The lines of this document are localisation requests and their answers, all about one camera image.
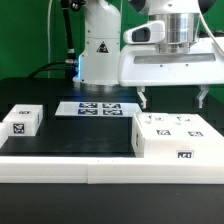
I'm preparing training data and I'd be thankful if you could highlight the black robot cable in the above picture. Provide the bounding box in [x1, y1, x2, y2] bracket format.
[27, 0, 81, 80]

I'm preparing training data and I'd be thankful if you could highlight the white cabinet body box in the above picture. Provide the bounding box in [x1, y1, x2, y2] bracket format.
[131, 113, 224, 159]

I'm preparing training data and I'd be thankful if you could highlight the white marker sheet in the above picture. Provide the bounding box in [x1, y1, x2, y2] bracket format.
[55, 101, 141, 117]

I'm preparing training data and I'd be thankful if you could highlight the white thin cable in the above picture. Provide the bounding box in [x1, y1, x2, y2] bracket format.
[47, 0, 54, 79]

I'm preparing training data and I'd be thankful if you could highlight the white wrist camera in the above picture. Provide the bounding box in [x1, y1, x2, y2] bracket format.
[123, 20, 165, 44]

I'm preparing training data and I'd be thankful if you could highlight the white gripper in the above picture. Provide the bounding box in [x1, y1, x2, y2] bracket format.
[118, 38, 224, 109]

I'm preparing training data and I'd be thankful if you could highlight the small white cabinet top box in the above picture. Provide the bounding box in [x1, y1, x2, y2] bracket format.
[3, 104, 43, 136]

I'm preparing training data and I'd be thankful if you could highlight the white cabinet door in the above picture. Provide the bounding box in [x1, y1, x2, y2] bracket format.
[137, 113, 180, 140]
[175, 114, 224, 141]

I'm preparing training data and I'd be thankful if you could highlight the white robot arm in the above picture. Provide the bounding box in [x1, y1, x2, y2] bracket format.
[60, 0, 224, 101]

